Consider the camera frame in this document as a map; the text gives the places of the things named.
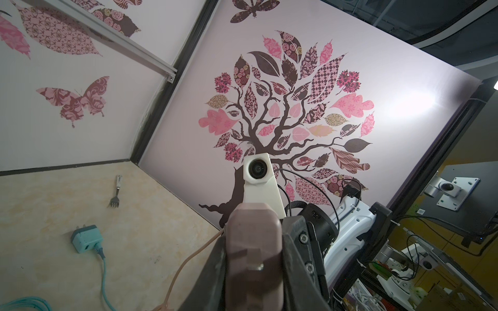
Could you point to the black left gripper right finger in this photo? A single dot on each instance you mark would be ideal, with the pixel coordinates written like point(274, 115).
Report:
point(300, 292)

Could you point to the metal fork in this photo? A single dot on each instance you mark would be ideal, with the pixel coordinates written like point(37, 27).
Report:
point(114, 202)

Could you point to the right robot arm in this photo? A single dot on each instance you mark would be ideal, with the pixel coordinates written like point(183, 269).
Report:
point(343, 239)

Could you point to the aluminium rail back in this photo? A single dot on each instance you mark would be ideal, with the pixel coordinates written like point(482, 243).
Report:
point(124, 44)

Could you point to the pink USB charger plug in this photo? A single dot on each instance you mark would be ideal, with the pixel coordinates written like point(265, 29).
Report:
point(254, 277)

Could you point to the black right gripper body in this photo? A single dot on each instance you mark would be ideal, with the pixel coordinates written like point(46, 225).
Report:
point(303, 237)

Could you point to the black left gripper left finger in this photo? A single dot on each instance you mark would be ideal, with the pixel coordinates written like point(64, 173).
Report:
point(208, 291)

